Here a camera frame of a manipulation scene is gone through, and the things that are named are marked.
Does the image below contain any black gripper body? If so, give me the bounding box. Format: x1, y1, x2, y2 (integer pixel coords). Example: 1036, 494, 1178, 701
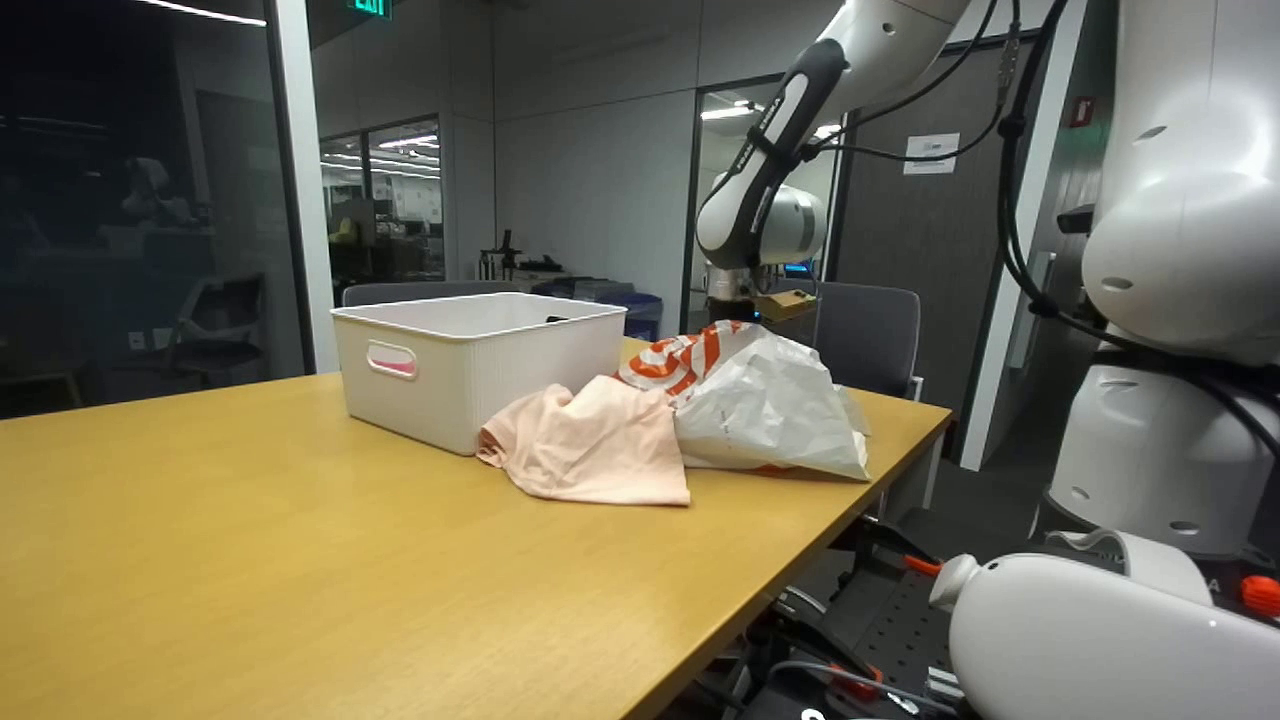
704, 268, 769, 333

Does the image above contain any white and orange cloth pile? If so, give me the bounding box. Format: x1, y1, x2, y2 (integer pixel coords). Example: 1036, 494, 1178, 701
616, 316, 876, 484

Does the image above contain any pale pink shirt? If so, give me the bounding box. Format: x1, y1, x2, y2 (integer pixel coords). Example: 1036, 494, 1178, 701
470, 371, 696, 511

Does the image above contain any grey office chair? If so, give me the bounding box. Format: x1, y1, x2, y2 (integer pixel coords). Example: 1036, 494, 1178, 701
809, 279, 926, 400

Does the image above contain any white paper door sign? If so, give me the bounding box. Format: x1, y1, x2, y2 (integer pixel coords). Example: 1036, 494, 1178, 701
900, 130, 965, 181

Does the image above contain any white plastic storage bin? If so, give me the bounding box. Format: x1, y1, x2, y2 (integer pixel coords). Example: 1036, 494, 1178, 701
329, 290, 633, 461

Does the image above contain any white rounded machine housing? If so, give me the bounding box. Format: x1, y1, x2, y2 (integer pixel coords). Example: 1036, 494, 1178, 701
926, 527, 1280, 720

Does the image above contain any orange round knob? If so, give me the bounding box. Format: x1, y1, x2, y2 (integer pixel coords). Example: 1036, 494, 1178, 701
1237, 573, 1280, 625

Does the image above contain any tan wrist camera box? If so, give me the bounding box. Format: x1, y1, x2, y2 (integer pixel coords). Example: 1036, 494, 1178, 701
758, 286, 821, 327

